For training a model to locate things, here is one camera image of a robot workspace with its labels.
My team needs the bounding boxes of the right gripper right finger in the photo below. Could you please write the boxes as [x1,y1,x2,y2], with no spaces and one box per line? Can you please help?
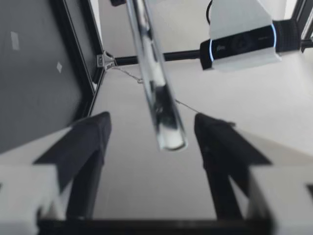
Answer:
[194,112,313,235]

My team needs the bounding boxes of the black frame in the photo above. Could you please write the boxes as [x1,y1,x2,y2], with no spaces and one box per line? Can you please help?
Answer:
[48,0,313,118]

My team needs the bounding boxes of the silver frame corner bracket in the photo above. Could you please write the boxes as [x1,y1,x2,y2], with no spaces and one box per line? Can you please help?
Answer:
[96,50,116,72]

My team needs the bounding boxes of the silver metal fork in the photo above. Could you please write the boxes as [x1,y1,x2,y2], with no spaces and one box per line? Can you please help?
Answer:
[125,0,189,151]

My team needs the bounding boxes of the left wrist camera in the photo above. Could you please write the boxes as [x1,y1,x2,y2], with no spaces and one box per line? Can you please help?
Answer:
[199,0,302,73]

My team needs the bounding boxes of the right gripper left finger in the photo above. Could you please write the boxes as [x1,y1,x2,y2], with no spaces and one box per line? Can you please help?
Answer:
[0,111,112,235]

